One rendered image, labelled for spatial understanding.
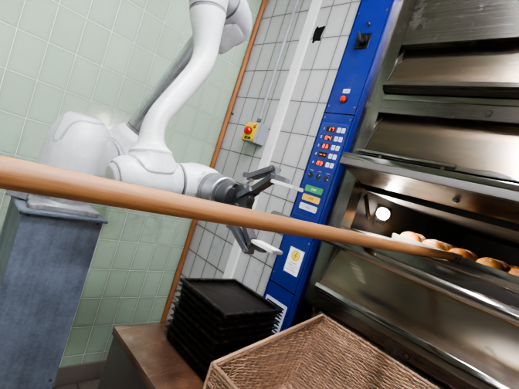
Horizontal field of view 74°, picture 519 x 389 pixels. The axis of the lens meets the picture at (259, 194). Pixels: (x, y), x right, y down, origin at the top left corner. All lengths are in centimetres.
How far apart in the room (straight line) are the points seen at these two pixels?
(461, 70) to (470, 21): 17
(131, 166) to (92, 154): 28
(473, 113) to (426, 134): 15
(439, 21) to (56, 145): 129
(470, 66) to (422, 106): 18
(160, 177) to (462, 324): 93
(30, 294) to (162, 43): 119
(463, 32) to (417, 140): 37
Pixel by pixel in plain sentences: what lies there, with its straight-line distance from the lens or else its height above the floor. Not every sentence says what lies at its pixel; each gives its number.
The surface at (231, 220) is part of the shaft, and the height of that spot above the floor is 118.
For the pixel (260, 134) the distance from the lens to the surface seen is 168.
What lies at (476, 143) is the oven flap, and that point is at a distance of 125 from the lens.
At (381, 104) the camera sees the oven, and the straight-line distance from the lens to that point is 140.
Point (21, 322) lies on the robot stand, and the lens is 117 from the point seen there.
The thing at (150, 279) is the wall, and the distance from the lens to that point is 200.
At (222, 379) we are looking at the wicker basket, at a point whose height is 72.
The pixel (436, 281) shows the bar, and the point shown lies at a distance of 81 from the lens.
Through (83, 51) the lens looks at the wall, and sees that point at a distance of 166.
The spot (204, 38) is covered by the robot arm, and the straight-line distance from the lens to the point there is 100.
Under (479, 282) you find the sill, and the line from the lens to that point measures 117.
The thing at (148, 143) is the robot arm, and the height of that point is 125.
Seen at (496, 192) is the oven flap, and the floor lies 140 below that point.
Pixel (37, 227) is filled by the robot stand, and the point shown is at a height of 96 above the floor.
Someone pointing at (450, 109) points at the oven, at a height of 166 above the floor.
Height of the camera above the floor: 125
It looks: 3 degrees down
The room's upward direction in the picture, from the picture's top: 18 degrees clockwise
